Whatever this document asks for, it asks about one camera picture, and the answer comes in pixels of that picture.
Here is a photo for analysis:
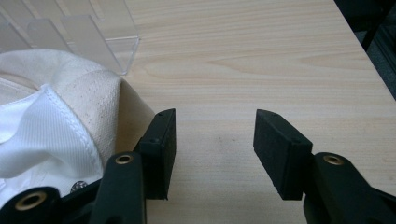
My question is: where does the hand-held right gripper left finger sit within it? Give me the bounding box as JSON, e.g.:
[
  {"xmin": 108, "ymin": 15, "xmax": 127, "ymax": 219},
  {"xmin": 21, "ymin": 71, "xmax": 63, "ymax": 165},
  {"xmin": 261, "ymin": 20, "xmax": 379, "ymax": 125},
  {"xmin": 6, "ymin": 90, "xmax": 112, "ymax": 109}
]
[{"xmin": 137, "ymin": 108, "xmax": 177, "ymax": 201}]

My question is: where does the clear acrylic rack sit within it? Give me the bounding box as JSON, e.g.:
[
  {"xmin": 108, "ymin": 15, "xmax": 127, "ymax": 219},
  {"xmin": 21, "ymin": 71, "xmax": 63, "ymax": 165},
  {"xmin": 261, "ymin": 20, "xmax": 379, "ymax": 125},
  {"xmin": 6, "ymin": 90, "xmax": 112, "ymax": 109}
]
[{"xmin": 0, "ymin": 0, "xmax": 140, "ymax": 76}]

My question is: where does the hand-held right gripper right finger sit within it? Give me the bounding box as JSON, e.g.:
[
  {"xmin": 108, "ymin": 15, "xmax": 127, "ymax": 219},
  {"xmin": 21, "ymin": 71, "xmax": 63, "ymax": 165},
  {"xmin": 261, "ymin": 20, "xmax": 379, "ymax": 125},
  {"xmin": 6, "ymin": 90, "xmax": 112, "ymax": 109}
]
[{"xmin": 253, "ymin": 108, "xmax": 314, "ymax": 201}]

